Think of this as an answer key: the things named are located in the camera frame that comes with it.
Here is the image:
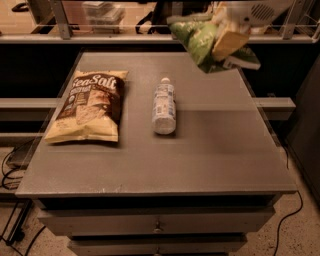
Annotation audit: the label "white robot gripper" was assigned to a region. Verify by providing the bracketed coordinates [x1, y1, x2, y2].
[211, 0, 294, 61]

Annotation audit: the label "green jalapeno chip bag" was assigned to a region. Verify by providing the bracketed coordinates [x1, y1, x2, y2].
[167, 14, 261, 73]

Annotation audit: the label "black bag on shelf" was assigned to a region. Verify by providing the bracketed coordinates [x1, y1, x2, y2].
[135, 1, 172, 34]

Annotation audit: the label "brown sea salt chip bag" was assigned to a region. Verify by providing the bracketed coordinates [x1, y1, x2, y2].
[45, 71, 128, 143]

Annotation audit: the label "clear plastic water bottle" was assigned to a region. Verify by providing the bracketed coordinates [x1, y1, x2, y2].
[152, 77, 176, 135]

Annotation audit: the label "clear plastic container on shelf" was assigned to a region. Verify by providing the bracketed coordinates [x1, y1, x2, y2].
[82, 1, 125, 34]

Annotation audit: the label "grey drawer cabinet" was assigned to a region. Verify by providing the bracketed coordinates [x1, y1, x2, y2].
[17, 52, 296, 241]

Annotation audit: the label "upper grey drawer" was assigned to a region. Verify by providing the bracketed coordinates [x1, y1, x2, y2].
[38, 207, 275, 236]

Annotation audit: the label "grey drawer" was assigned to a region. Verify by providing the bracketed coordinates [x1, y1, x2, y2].
[38, 207, 275, 236]
[68, 234, 247, 256]

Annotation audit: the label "lower grey drawer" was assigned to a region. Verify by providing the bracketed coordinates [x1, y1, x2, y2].
[68, 234, 247, 256]

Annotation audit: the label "grey metal shelf rail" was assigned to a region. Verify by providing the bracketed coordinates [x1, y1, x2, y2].
[0, 0, 320, 44]

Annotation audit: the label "black cable on right floor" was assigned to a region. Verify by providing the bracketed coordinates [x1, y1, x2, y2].
[272, 146, 304, 256]

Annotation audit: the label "black cables on left floor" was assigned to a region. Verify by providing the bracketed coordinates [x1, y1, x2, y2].
[0, 139, 46, 256]

